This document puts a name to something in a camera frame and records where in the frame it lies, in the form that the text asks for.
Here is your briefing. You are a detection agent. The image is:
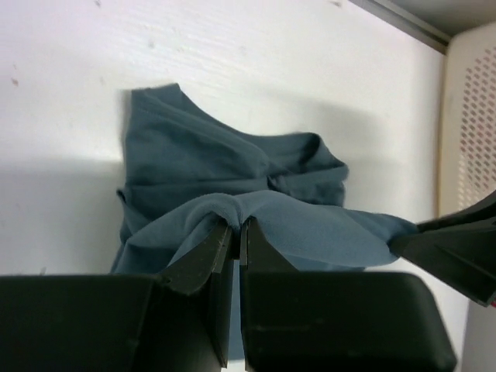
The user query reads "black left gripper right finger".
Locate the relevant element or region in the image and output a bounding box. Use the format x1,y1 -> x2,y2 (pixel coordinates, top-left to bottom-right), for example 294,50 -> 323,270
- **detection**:
239,218 -> 298,368

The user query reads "teal blue t shirt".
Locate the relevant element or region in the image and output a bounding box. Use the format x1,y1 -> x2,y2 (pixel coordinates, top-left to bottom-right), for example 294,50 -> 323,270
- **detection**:
112,84 -> 417,274

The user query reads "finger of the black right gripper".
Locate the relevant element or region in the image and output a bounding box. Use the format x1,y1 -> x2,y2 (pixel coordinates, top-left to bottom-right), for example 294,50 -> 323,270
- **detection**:
391,224 -> 495,307
417,191 -> 496,233

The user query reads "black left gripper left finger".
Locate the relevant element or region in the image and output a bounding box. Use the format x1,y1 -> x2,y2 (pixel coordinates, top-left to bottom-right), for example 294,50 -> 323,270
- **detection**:
157,222 -> 233,368

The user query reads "cream plastic laundry basket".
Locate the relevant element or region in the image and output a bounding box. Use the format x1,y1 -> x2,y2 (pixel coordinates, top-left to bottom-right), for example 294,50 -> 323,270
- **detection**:
437,21 -> 496,372

